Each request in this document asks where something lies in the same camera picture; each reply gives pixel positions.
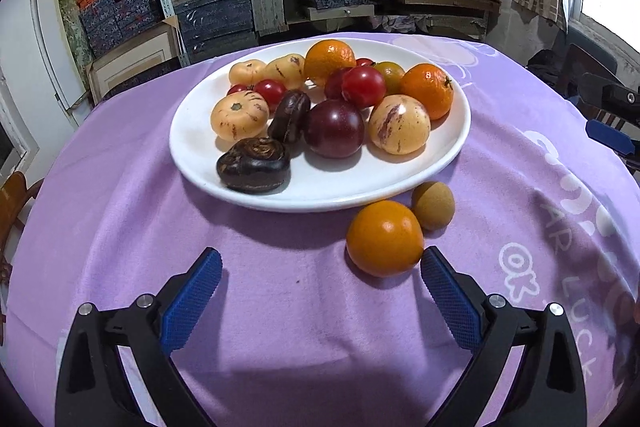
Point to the dark purple tomato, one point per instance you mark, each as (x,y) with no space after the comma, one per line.
(334,128)

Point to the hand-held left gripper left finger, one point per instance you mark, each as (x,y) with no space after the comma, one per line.
(192,302)

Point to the stack of dark blue boxes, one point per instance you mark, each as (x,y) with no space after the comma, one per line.
(215,17)

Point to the stack of blue patterned boxes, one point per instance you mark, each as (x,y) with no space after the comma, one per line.
(117,19)

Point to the red cherry tomato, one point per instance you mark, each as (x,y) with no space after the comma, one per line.
(237,89)
(270,91)
(363,87)
(364,62)

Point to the purple printed tablecloth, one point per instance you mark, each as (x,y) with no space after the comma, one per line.
(300,307)

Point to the dark brown water chestnut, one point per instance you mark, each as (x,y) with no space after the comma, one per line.
(289,116)
(254,165)

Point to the brown wooden chair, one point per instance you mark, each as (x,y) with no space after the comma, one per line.
(12,207)

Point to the large purple-streaked pepino melon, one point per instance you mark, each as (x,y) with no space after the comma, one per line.
(399,124)

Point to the tan longan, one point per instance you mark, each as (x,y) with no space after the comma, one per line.
(433,205)

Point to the white-framed window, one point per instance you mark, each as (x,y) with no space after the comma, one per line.
(10,142)

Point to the bright orange tomato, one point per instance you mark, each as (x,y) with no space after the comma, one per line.
(385,238)

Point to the upright grey-green boxes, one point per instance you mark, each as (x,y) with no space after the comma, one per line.
(267,2)

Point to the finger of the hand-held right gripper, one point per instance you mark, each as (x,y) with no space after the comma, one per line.
(607,136)
(620,99)

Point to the dark red tomato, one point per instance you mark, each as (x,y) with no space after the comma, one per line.
(333,84)

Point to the greenish orange tomato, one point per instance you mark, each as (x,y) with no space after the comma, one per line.
(393,74)

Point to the tan drawer box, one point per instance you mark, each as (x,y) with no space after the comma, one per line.
(340,13)

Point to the white door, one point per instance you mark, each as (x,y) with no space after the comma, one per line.
(47,57)

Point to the white oval plate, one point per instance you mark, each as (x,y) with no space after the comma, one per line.
(325,187)

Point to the green marbled board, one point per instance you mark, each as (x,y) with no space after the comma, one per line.
(70,22)

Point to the pale pepino melon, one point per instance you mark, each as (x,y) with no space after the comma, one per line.
(247,72)
(239,114)
(286,71)

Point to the dark wooden chair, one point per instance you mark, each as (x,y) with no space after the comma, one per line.
(575,67)

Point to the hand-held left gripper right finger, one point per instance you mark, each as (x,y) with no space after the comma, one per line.
(450,299)

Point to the orange mandarin with stem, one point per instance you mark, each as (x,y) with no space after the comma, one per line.
(426,90)

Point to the dark bag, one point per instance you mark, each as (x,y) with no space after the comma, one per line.
(545,64)

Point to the light wooden picture frame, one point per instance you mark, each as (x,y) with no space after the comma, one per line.
(132,64)

